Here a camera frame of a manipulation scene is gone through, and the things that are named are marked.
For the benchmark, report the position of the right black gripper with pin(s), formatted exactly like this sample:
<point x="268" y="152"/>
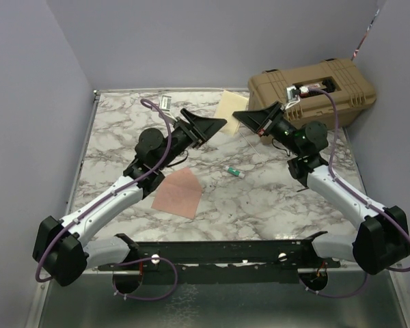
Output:
<point x="262" y="121"/>

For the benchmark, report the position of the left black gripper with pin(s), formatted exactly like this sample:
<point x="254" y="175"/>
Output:
<point x="204" y="128"/>

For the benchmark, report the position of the cream paper letter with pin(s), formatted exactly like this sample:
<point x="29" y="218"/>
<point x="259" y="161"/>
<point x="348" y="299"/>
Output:
<point x="229" y="103"/>

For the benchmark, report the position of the green glue stick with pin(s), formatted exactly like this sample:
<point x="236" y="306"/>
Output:
<point x="234" y="172"/>

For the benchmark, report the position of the pink envelope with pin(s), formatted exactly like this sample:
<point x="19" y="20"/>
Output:
<point x="179" y="194"/>

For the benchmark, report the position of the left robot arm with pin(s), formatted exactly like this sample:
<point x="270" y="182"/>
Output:
<point x="65" y="247"/>

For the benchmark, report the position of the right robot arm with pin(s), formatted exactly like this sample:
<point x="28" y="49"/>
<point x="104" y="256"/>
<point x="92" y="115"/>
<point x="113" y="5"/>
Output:
<point x="381" y="237"/>

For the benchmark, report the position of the tan plastic case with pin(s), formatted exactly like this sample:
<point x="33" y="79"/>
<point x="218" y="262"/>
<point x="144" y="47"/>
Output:
<point x="340" y="78"/>

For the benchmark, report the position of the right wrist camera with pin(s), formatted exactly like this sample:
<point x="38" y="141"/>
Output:
<point x="295" y="94"/>

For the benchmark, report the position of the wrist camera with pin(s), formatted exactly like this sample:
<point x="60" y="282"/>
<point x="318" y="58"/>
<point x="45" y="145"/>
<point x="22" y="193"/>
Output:
<point x="165" y="103"/>
<point x="295" y="94"/>

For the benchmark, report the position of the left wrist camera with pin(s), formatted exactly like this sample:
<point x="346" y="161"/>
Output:
<point x="165" y="103"/>

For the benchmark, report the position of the black mounting rail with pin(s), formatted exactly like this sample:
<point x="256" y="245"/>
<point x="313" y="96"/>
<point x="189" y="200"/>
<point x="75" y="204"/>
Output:
<point x="220" y="262"/>

